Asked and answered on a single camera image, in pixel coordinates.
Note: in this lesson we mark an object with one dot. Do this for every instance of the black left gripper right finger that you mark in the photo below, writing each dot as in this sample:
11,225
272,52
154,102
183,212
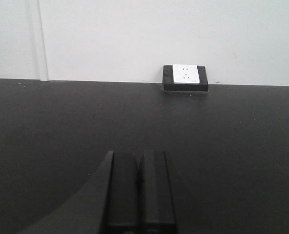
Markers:
157,212

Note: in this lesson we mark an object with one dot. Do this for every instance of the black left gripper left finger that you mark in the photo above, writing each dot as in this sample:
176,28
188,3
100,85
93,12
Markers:
122,210

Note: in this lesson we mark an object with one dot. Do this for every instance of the white power outlet black base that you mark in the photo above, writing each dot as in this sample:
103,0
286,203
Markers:
184,78

